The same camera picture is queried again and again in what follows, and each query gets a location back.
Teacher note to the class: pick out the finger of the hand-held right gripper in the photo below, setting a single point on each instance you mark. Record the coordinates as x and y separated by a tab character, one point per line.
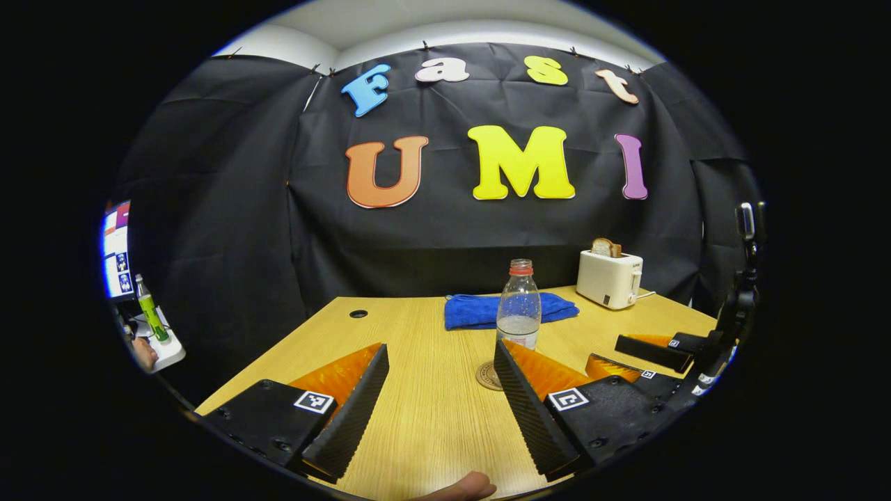
612	369
651	353

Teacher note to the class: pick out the green bottle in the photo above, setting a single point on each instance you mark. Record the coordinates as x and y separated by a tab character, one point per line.
152	313

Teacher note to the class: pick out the white toaster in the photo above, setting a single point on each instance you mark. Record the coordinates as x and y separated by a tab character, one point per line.
609	278

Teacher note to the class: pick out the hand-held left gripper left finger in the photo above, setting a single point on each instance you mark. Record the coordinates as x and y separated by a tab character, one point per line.
348	421

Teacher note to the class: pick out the round brown coaster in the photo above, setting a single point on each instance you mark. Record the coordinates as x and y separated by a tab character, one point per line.
487	377

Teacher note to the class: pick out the white side table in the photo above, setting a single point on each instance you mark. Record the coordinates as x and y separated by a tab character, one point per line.
170	351

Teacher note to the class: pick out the computer monitor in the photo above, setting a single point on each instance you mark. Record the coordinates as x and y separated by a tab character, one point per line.
117	250

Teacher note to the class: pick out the bread slice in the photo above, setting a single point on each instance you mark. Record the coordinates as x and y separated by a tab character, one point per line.
605	248

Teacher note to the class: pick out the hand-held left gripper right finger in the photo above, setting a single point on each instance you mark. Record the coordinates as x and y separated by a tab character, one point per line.
529	417

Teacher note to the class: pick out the blue towel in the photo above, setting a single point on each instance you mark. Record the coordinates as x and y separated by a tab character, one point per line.
480	312

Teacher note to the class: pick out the black backdrop cloth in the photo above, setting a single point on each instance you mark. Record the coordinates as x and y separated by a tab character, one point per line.
452	243

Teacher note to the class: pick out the clear plastic water bottle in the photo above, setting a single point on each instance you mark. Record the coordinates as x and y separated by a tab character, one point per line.
518	306

